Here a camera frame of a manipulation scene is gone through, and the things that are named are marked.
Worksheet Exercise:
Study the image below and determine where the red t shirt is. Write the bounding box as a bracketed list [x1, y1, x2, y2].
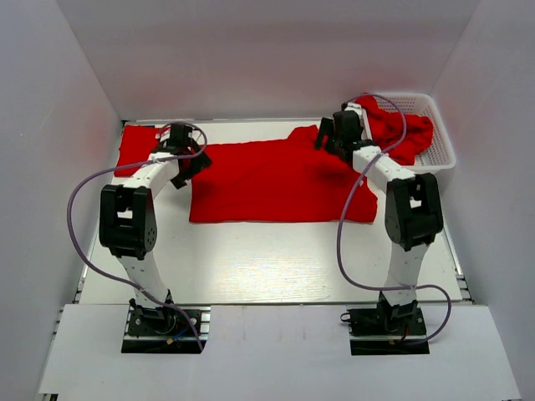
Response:
[189, 125, 378, 224]
[116, 125, 161, 167]
[356, 96, 434, 165]

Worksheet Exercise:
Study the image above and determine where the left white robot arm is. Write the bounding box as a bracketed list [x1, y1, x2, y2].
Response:
[99, 122, 211, 333]

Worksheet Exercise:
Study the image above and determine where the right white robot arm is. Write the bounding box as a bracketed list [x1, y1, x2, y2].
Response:
[314, 108, 444, 333]

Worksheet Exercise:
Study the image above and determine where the folded red t shirt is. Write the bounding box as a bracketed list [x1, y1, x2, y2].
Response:
[116, 125, 161, 167]

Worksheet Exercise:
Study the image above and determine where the crumpled red t shirt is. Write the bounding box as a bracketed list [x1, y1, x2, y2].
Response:
[356, 96, 434, 165]

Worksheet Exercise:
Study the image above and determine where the white plastic basket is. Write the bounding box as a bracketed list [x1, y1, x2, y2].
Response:
[365, 92, 456, 174]

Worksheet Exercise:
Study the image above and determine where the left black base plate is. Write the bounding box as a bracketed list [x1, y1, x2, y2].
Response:
[121, 307, 211, 354]

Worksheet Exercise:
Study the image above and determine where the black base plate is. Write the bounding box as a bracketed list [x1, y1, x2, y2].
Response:
[340, 307, 430, 356]
[121, 307, 211, 354]

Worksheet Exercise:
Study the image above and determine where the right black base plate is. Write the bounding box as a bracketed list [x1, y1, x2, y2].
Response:
[340, 307, 430, 356]

